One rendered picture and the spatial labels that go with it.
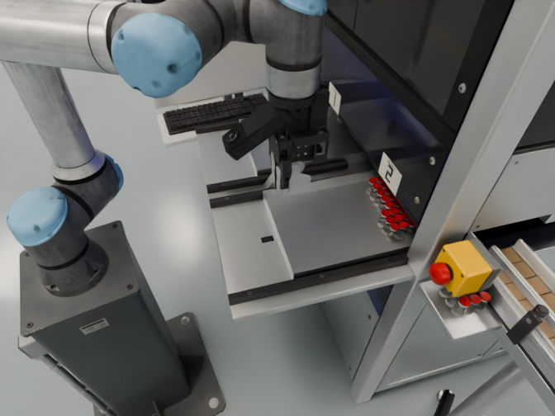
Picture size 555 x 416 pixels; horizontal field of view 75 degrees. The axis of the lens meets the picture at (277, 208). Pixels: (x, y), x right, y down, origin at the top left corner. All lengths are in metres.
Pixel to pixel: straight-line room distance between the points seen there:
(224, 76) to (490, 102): 1.10
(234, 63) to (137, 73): 1.12
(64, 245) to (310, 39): 0.66
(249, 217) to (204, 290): 0.98
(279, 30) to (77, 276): 0.72
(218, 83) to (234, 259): 0.87
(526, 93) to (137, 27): 0.48
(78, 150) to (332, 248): 0.59
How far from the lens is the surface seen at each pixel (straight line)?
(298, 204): 0.94
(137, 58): 0.40
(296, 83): 0.50
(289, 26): 0.48
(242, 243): 0.86
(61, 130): 0.85
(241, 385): 1.64
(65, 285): 0.98
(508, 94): 0.58
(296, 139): 0.55
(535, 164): 0.73
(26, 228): 0.87
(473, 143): 0.63
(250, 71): 1.55
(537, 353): 0.83
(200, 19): 0.44
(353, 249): 0.86
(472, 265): 0.72
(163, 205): 2.28
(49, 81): 0.81
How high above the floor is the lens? 1.55
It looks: 46 degrees down
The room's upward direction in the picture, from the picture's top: straight up
